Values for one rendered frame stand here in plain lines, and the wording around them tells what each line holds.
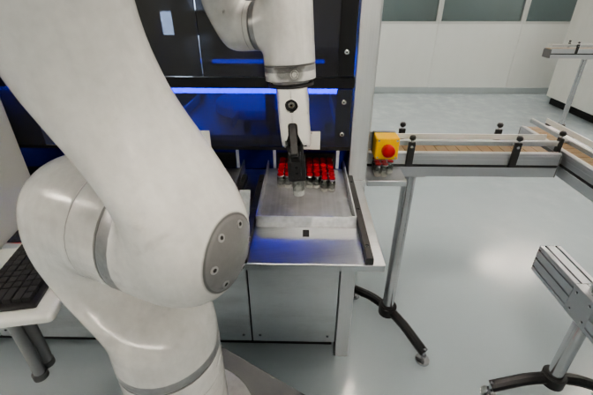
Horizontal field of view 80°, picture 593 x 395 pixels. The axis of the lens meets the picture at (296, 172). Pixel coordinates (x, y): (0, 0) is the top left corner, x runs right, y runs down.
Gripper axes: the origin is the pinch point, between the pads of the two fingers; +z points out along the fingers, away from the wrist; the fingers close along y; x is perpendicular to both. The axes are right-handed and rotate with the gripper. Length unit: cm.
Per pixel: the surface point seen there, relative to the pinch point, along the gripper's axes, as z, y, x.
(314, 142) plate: 9.8, 43.4, -3.9
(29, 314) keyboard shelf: 30, -4, 60
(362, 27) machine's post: -22, 41, -18
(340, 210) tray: 24.5, 26.5, -10.0
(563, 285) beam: 67, 40, -89
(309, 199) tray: 23.6, 32.0, -1.5
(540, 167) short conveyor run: 27, 55, -82
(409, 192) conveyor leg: 37, 60, -39
